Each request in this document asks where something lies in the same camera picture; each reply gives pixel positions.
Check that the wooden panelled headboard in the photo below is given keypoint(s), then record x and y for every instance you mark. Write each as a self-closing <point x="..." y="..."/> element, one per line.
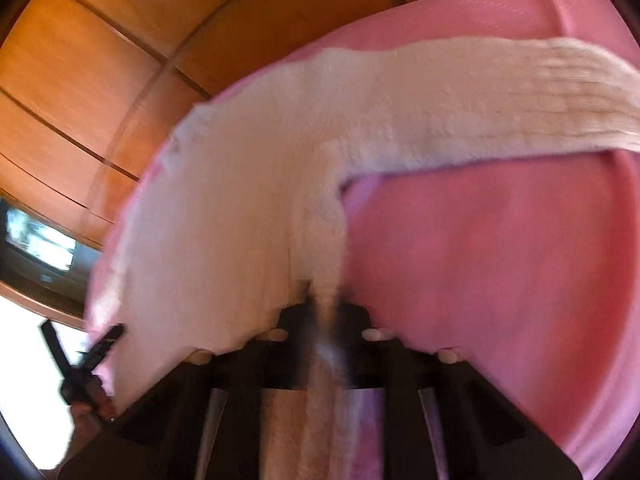
<point x="91" y="88"/>

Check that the person's left hand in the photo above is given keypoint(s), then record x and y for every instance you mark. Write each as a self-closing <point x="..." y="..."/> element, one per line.
<point x="88" y="421"/>

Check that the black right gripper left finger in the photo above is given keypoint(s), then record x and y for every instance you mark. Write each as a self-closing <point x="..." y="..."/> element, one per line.
<point x="201" y="421"/>

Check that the pink bed sheet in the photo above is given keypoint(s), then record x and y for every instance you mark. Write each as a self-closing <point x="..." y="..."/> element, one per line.
<point x="500" y="269"/>

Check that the cream knitted sweater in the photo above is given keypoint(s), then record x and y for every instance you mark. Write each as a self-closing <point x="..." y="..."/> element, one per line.
<point x="280" y="169"/>

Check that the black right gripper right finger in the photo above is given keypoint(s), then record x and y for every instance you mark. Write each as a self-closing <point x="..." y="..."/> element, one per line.
<point x="443" y="421"/>

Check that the dark framed window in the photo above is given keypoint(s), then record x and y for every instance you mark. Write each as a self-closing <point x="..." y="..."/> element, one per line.
<point x="44" y="264"/>

